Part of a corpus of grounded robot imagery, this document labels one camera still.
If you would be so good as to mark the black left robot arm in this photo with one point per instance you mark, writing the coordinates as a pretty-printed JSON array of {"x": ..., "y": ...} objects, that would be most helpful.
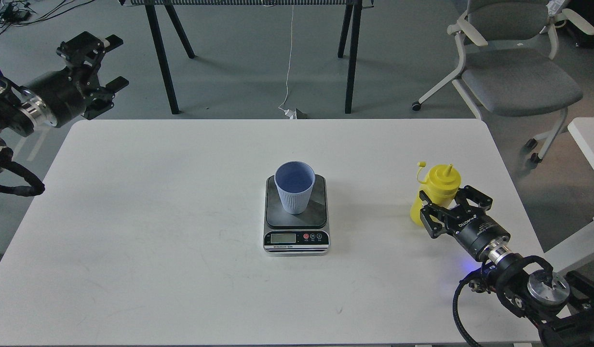
[{"x": 11, "y": 115}]

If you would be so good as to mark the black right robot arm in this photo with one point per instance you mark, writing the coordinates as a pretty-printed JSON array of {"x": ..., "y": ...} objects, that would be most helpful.
[{"x": 561, "y": 307}]

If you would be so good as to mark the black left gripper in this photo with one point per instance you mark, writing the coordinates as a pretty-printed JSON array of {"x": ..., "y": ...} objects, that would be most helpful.
[{"x": 58, "y": 97}]

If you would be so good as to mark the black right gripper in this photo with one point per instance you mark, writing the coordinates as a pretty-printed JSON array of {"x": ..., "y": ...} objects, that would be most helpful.
[{"x": 467, "y": 222}]

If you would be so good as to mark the blue ribbed plastic cup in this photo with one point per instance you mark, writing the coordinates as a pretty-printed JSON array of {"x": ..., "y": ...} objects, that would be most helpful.
[{"x": 294, "y": 182}]

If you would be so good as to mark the yellow squeeze bottle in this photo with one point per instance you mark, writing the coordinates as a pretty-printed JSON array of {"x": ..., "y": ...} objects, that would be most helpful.
[{"x": 441, "y": 184}]

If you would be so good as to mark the grey office chair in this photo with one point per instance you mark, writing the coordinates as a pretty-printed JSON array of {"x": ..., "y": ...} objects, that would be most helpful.
[{"x": 514, "y": 82}]

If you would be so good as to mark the digital kitchen scale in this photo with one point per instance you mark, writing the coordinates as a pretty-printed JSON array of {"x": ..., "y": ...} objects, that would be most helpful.
[{"x": 306, "y": 233}]

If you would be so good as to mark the black-legged background table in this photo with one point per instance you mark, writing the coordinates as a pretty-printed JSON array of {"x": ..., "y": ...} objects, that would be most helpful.
[{"x": 234, "y": 33}]

